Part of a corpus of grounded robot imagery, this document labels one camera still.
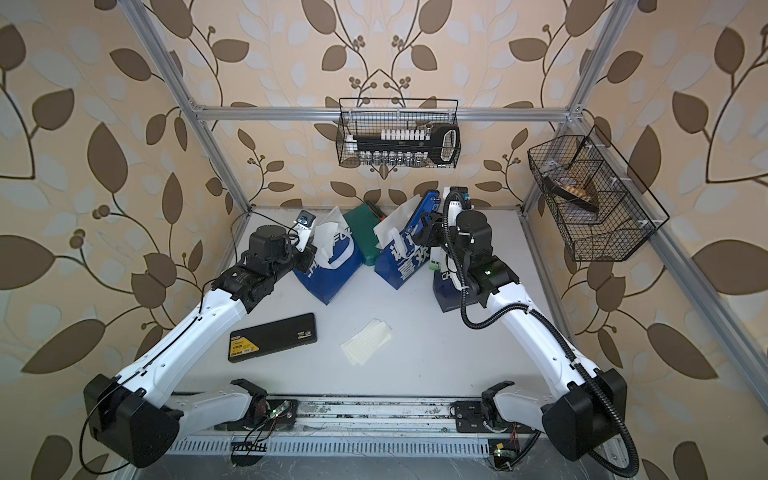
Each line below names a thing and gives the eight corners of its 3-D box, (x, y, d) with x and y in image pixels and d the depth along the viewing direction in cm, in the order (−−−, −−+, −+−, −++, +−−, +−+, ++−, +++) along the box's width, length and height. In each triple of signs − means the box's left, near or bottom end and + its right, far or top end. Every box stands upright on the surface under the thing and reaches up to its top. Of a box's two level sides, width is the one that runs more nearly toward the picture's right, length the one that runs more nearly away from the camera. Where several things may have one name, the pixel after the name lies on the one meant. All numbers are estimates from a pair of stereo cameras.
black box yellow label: (233, 364, 85) (227, 360, 82) (234, 336, 90) (229, 331, 88) (318, 340, 90) (315, 336, 87) (315, 315, 95) (313, 310, 92)
